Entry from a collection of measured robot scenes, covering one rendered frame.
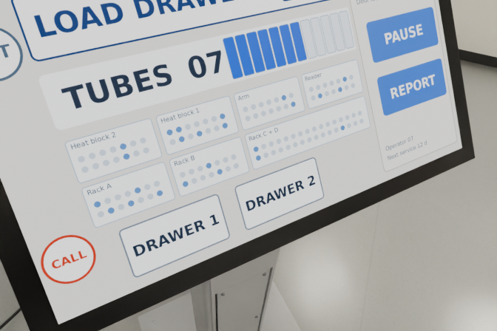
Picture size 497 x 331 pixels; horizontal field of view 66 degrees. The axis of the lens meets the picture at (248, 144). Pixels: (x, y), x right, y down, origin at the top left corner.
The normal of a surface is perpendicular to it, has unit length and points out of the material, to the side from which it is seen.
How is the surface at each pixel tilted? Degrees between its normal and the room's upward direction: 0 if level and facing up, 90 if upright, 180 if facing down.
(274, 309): 5
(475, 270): 0
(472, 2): 90
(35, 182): 50
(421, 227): 1
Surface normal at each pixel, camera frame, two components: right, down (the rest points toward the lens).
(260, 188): 0.38, 0.07
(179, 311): 0.01, -0.74
